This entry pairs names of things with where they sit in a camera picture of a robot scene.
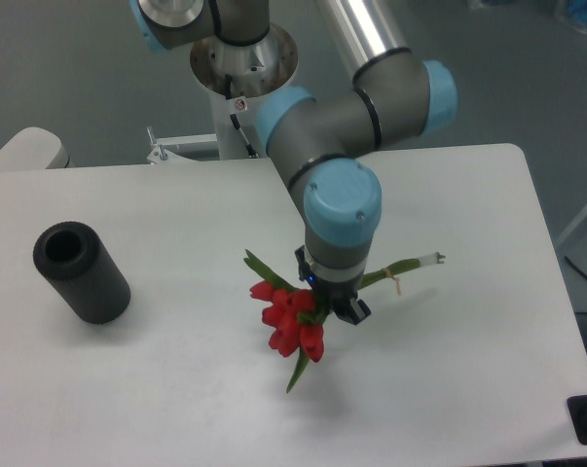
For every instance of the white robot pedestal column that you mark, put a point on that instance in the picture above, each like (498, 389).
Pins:
(238, 79)

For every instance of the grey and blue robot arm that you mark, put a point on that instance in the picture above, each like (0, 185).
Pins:
(316, 146)

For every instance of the red tulip bouquet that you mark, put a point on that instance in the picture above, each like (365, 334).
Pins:
(297, 315)

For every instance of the white pedestal base frame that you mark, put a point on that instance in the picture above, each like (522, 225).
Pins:
(176, 146)

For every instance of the dark grey cylindrical vase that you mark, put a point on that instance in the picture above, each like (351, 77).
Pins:
(72, 258)

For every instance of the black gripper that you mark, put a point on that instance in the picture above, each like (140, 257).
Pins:
(337, 286)

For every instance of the white rounded chair back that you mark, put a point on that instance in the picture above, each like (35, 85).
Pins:
(33, 148)

